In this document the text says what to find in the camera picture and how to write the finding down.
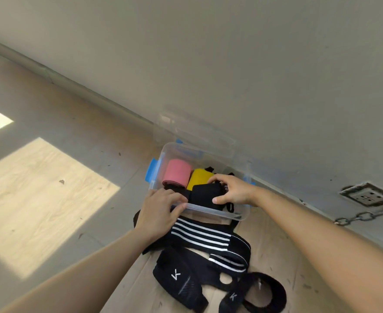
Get white wall socket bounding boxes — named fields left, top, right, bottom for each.
left=338, top=182, right=383, bottom=208

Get person's right forearm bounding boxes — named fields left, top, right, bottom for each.
left=255, top=187, right=383, bottom=313

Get clear plastic box lid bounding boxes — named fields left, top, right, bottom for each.
left=152, top=112, right=236, bottom=157

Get person's right hand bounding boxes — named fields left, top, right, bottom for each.
left=208, top=174, right=260, bottom=206

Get clear storage box blue latches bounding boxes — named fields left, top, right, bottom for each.
left=145, top=142, right=256, bottom=222

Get black looped strap white logo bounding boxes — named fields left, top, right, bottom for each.
left=218, top=272, right=287, bottom=313

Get black white-striped elastic wrap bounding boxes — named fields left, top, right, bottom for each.
left=133, top=210, right=251, bottom=275

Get person's left hand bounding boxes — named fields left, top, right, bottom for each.
left=135, top=188, right=189, bottom=245

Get black brace with white logo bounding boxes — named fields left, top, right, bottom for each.
left=152, top=247, right=209, bottom=313

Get person's left forearm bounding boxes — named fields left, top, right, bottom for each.
left=0, top=224, right=155, bottom=313

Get metal chain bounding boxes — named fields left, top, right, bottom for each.
left=334, top=204, right=383, bottom=226

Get pink bandage roll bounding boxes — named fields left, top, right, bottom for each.
left=162, top=158, right=193, bottom=187

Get black bandage roll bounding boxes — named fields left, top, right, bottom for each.
left=190, top=182, right=227, bottom=211

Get yellow bandage roll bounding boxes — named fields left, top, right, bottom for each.
left=187, top=168, right=215, bottom=191

